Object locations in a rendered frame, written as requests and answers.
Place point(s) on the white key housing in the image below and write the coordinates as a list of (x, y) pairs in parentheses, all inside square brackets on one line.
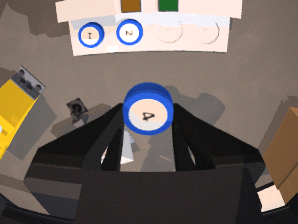
[(77, 107)]

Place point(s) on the small open brown cardboard box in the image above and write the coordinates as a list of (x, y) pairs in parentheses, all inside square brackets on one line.
[(281, 157)]

